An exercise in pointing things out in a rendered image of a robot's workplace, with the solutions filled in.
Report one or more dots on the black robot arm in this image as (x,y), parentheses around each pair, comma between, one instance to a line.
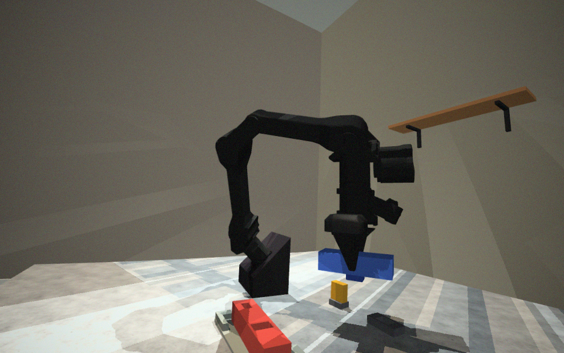
(353,146)

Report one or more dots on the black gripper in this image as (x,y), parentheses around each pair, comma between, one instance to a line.
(349,226)

